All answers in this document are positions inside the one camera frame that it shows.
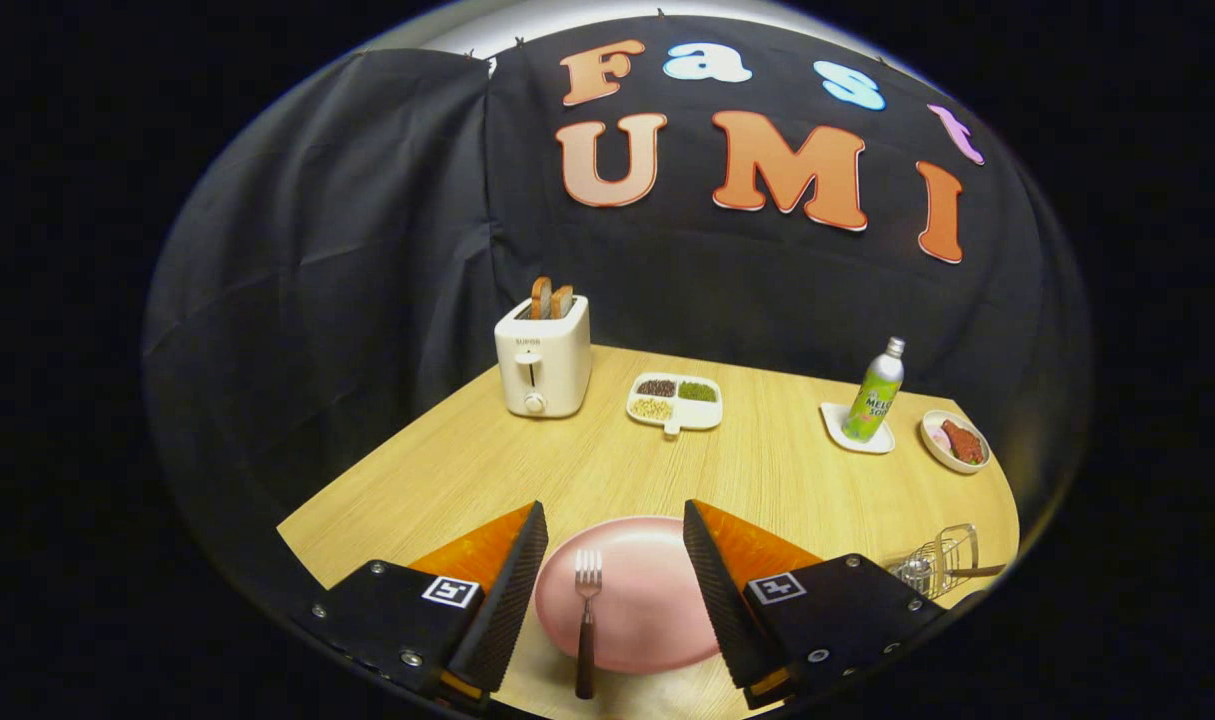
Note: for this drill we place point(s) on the metal spoon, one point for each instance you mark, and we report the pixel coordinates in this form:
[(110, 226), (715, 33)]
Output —
[(917, 574)]

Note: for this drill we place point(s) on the green soda bottle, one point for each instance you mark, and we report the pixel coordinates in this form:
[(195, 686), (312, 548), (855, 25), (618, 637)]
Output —
[(872, 395)]

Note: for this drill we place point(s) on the cream white toaster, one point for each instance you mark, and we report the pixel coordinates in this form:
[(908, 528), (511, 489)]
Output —
[(557, 370)]

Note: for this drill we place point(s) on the white square coaster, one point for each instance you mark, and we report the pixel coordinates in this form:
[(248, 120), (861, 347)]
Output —
[(835, 420)]

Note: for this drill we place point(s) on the green beans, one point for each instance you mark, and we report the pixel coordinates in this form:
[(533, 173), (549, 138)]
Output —
[(697, 391)]

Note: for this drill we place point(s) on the dark brown beans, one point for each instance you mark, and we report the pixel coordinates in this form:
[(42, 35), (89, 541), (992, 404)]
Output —
[(656, 388)]

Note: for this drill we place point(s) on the metal cutlery drainer basket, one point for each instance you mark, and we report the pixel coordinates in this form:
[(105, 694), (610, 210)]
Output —
[(952, 548)]

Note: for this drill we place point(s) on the pale yellow beans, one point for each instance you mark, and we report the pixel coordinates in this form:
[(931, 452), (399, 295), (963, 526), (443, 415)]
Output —
[(652, 408)]

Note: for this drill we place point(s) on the white oval food plate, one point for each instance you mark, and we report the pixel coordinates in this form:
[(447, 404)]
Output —
[(935, 455)]

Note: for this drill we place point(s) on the brown toast slice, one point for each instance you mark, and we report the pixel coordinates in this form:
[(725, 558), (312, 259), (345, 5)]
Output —
[(540, 298), (562, 300)]

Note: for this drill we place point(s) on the white divided snack dish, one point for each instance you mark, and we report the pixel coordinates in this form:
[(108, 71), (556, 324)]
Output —
[(702, 415)]

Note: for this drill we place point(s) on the brown meat piece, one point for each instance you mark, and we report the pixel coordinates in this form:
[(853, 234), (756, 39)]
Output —
[(964, 442)]

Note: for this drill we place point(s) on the pink ham slices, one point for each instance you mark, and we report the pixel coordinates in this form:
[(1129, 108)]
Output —
[(940, 438)]

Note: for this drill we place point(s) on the row of small black clips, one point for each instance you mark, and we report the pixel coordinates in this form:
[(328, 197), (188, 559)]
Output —
[(522, 40)]

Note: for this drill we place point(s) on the pink round plate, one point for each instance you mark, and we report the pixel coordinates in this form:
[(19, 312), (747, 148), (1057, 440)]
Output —
[(642, 600)]

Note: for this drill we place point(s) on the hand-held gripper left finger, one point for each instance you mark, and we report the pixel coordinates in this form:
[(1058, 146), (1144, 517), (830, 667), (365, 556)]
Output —
[(512, 610)]

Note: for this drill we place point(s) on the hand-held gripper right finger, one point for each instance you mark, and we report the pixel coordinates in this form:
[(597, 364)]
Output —
[(727, 620)]

